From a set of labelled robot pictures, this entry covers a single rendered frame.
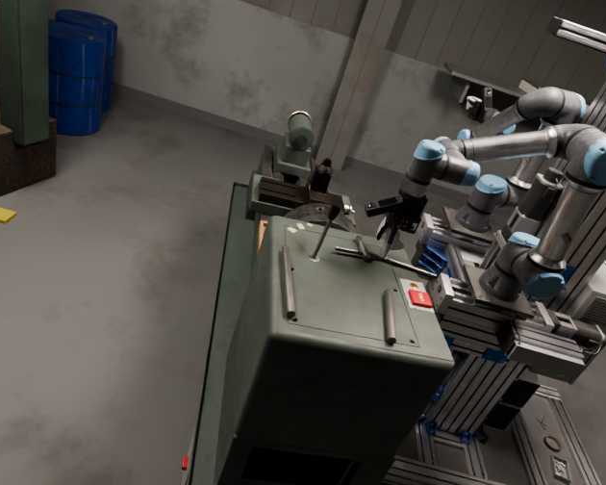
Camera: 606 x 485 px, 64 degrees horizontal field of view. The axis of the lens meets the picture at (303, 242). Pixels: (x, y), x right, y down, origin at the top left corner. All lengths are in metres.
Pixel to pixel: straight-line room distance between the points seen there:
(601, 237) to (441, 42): 3.61
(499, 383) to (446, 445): 0.42
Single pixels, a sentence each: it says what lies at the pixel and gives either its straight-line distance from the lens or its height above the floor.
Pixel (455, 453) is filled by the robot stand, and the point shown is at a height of 0.21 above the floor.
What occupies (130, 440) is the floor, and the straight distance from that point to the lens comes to 2.43.
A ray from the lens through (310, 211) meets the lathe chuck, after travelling 1.74.
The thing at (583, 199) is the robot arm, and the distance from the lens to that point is 1.61.
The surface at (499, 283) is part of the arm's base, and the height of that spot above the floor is 1.21.
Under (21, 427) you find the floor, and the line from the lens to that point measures 2.49.
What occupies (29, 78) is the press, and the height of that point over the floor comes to 0.82.
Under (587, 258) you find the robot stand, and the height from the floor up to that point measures 1.33.
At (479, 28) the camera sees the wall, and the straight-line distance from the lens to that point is 5.42.
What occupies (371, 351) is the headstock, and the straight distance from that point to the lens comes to 1.21.
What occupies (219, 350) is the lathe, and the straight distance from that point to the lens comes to 2.07.
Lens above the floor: 2.02
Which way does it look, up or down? 31 degrees down
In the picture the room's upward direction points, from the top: 19 degrees clockwise
